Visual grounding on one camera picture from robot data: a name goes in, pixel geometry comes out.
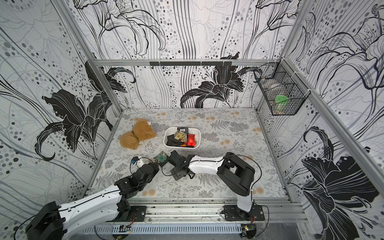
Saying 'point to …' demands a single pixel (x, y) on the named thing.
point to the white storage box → (170, 131)
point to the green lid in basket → (280, 98)
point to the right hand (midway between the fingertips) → (182, 168)
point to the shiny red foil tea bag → (191, 140)
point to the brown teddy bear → (142, 130)
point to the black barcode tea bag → (183, 129)
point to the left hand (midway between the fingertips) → (161, 166)
